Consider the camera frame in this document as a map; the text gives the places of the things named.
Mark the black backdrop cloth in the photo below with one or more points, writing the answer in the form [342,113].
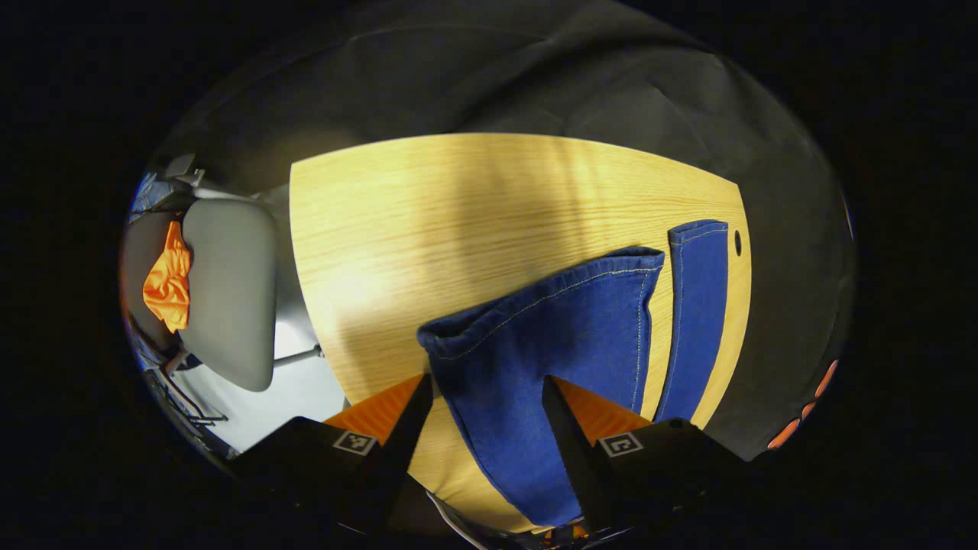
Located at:
[535,69]

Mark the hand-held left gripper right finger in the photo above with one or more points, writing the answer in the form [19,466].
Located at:
[569,451]

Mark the grey chair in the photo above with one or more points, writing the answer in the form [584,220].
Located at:
[229,290]

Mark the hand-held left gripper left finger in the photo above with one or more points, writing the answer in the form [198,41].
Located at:
[401,443]

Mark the blue jeans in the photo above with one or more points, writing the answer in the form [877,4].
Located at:
[550,336]

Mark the orange cloth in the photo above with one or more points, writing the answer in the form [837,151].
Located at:
[170,286]

